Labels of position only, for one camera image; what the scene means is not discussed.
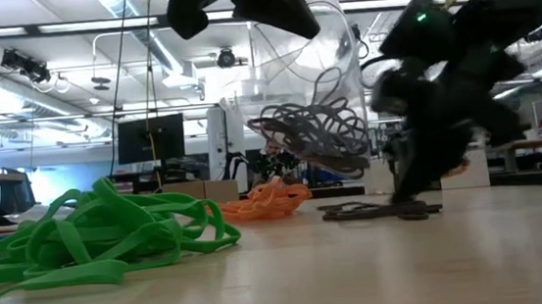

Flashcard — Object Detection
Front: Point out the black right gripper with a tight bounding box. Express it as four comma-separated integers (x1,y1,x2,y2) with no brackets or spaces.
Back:
366,45,536,208

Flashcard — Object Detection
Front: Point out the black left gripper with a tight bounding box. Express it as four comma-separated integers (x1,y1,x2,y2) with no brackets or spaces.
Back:
165,0,322,53

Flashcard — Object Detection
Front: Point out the black rubber bands bunch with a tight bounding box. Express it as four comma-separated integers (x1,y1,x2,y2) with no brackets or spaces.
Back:
243,64,373,184

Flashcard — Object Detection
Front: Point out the orange rubber bands pile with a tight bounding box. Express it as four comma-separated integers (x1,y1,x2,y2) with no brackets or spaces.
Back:
217,173,315,226

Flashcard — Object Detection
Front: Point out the green rubber bands pile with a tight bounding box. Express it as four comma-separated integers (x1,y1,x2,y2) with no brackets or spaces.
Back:
0,164,247,304

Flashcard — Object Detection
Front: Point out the black beam with light strips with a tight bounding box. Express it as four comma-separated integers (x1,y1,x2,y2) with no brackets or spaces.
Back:
0,0,480,48

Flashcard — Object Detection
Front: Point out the black computer monitor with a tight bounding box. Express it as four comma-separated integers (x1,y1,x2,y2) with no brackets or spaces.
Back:
114,113,188,166

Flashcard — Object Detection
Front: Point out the brown cardboard box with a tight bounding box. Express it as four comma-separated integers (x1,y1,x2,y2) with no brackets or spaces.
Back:
160,177,241,209

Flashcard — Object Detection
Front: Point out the round black ceiling camera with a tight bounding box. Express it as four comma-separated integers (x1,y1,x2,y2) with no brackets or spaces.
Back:
215,46,239,71

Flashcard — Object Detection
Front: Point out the black hanging cable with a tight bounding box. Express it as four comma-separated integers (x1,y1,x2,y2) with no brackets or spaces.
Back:
92,0,145,180

